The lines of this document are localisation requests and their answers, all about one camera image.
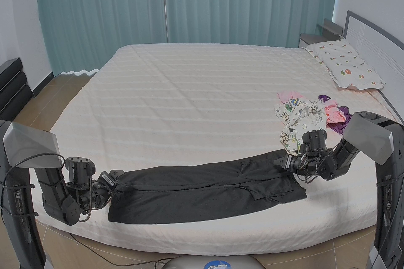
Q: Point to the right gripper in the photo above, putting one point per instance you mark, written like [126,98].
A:
[296,165]

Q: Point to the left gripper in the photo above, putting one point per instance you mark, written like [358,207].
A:
[101,196]

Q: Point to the black T-shirt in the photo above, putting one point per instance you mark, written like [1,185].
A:
[189,189]

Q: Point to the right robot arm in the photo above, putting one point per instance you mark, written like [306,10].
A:
[391,198]

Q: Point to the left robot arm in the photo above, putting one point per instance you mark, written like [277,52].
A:
[19,214]

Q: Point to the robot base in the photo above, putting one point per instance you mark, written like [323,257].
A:
[189,263]

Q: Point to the bed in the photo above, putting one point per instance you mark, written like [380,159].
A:
[205,88]

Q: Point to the white printed pyjama top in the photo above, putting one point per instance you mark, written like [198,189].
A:
[303,122]

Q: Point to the purple garment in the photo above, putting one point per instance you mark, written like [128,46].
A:
[337,129]

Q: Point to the salmon pink garment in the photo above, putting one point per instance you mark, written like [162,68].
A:
[334,115]

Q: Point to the light pink garment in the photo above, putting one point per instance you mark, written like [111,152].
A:
[288,96]

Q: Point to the white printed pillow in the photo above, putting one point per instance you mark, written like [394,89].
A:
[344,62]

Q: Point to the grey bedside table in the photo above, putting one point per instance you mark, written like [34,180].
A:
[312,39]

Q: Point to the black chest of drawers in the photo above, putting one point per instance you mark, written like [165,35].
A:
[12,88]

